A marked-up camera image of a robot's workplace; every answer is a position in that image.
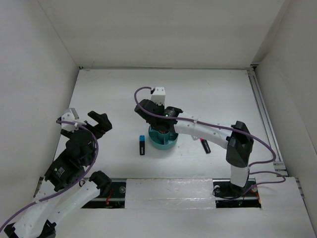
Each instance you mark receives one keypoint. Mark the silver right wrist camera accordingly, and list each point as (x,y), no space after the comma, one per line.
(158,96)

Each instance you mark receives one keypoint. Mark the teal round desk organizer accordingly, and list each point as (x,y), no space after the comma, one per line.
(162,140)

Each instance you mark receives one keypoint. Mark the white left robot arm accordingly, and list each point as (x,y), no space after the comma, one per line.
(41,217)

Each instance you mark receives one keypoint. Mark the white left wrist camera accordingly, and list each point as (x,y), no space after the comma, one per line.
(69,118)

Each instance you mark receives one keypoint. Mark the blue black highlighter marker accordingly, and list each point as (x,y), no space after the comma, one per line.
(142,145)

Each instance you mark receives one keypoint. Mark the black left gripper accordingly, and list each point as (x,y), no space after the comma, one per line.
(104,125)

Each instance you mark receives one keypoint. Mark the pink black highlighter marker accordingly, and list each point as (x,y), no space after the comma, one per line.
(205,146)

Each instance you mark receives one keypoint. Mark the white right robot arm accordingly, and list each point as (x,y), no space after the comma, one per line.
(119,156)

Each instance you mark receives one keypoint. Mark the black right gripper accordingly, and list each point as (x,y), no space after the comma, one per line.
(162,106)

